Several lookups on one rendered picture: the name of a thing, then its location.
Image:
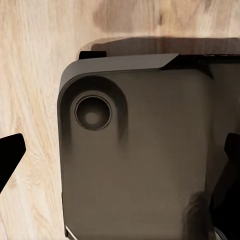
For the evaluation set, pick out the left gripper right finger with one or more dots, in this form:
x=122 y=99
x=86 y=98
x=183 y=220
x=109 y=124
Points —
x=232 y=149

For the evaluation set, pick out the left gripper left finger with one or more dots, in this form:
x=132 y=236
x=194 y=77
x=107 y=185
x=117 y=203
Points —
x=12 y=149

